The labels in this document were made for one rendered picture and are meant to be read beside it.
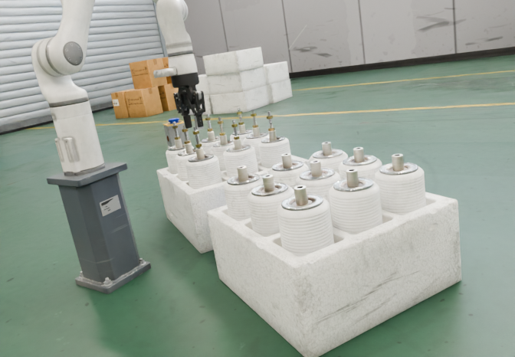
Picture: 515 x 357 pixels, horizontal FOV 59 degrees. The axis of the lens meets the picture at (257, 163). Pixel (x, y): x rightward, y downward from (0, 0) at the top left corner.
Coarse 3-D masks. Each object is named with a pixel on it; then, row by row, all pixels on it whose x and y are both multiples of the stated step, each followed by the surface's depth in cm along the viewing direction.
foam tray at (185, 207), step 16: (304, 160) 138; (160, 176) 153; (176, 176) 146; (224, 176) 134; (176, 192) 136; (192, 192) 123; (208, 192) 125; (224, 192) 127; (176, 208) 142; (192, 208) 124; (208, 208) 126; (176, 224) 148; (192, 224) 127; (192, 240) 132; (208, 240) 127
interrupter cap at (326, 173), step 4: (324, 168) 99; (304, 172) 99; (308, 172) 98; (324, 172) 97; (328, 172) 96; (332, 172) 95; (300, 176) 96; (304, 176) 96; (308, 176) 96; (312, 176) 96; (316, 176) 95; (320, 176) 94; (324, 176) 93; (328, 176) 93; (308, 180) 94; (312, 180) 93
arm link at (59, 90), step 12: (36, 48) 105; (36, 60) 105; (36, 72) 106; (48, 72) 106; (48, 84) 108; (60, 84) 109; (72, 84) 112; (48, 96) 107; (60, 96) 106; (72, 96) 107; (84, 96) 109
